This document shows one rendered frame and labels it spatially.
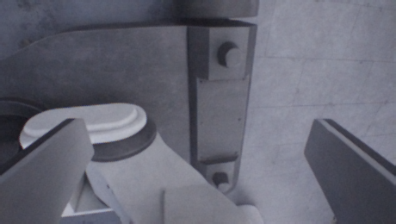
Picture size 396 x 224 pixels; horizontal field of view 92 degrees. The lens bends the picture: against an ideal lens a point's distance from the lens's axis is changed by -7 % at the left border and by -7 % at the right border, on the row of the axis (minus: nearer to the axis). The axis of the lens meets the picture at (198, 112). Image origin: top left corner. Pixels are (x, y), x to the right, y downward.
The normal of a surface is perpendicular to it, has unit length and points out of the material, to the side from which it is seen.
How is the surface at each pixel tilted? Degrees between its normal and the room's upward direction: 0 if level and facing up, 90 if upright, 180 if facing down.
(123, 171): 90
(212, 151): 0
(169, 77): 0
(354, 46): 0
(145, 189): 90
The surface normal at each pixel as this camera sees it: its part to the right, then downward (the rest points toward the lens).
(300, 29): 0.18, 0.48
